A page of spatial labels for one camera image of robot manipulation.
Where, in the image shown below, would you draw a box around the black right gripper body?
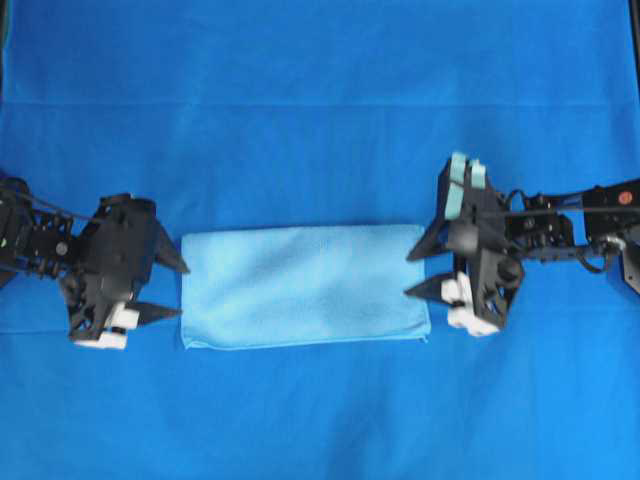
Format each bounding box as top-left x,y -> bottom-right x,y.
443,177 -> 524,336

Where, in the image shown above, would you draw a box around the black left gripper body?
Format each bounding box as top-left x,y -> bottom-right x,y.
59,194 -> 157,349

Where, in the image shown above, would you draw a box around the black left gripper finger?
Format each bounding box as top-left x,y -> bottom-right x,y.
127,301 -> 182,328
154,221 -> 190,274

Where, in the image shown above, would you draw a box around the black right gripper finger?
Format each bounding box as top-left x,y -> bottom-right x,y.
406,217 -> 451,262
404,272 -> 458,304

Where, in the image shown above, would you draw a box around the light blue towel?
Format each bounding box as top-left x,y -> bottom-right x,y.
181,224 -> 431,351

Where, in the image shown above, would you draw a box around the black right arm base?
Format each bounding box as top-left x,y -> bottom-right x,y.
616,217 -> 639,293

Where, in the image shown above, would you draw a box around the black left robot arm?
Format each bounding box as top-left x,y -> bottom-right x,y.
1,177 -> 189,350

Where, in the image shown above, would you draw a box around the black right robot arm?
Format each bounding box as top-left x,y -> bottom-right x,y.
404,151 -> 639,337

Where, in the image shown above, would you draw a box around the blue table cloth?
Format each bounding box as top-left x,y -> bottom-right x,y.
1,1 -> 639,479

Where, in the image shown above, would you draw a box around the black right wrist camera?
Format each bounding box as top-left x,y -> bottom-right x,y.
437,151 -> 492,221

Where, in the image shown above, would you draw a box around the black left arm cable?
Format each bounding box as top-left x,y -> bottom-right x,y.
0,174 -> 109,224

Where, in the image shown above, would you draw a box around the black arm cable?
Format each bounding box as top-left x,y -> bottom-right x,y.
0,174 -> 109,224
479,187 -> 626,274

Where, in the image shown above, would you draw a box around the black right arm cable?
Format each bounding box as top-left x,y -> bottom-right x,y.
479,187 -> 626,274

